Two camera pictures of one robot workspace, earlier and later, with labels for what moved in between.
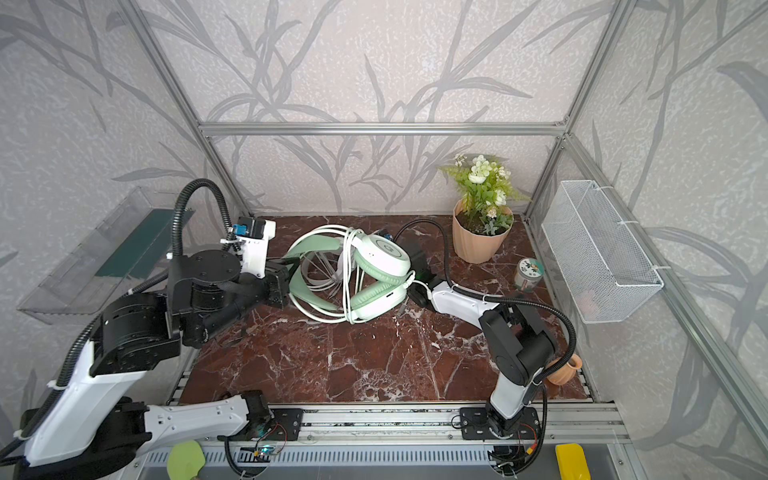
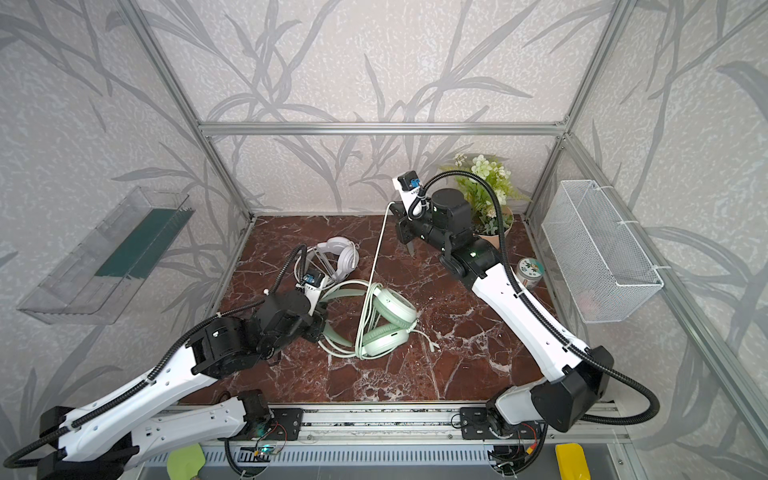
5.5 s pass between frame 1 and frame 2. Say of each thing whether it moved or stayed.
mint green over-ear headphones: moved
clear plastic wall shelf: stayed
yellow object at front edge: stayed
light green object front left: stayed
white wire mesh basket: stayed
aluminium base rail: stayed
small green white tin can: stayed
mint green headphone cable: moved
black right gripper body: moved
